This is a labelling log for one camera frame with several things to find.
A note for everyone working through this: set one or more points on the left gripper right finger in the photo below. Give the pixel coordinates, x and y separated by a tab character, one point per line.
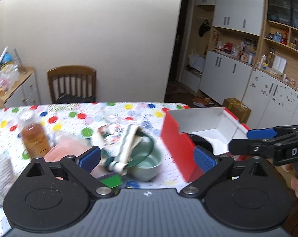
246	196

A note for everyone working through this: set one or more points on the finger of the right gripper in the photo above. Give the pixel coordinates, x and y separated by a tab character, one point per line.
259	144
264	132

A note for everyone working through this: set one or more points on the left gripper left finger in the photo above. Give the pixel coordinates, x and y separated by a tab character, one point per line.
54	196

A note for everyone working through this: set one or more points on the pink mesh bath pouf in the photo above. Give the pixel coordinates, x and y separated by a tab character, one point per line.
65	149

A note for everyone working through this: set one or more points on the white fluffy sock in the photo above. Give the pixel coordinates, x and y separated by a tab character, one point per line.
7	177

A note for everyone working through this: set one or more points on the green purple scrub sponge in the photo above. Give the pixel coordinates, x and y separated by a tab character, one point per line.
111	180

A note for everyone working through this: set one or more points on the brown cardboard box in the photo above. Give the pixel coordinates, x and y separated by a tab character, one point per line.
241	111

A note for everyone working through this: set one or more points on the red white cardboard box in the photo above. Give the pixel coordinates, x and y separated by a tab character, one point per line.
216	125

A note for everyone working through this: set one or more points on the amber liquid plastic bottle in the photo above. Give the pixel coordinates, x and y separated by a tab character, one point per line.
33	135

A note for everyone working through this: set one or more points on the black fabric item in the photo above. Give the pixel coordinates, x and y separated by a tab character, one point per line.
201	142

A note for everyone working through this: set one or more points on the pale green ceramic mug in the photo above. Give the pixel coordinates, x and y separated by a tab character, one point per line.
151	166

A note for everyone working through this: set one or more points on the white drawer sideboard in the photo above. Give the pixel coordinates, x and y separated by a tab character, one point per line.
24	92

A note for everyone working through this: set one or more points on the brown wooden chair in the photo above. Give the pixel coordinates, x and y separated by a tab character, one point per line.
72	84

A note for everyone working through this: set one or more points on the black hanging bag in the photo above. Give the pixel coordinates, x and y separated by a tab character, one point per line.
204	27

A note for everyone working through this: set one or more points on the clear plastic bag pile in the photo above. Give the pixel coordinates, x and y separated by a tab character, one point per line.
9	74

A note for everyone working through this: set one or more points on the green strap printed pouch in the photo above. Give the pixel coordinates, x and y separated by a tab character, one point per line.
133	147

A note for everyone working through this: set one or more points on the white wall cabinet unit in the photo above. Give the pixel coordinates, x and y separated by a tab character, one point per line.
250	53

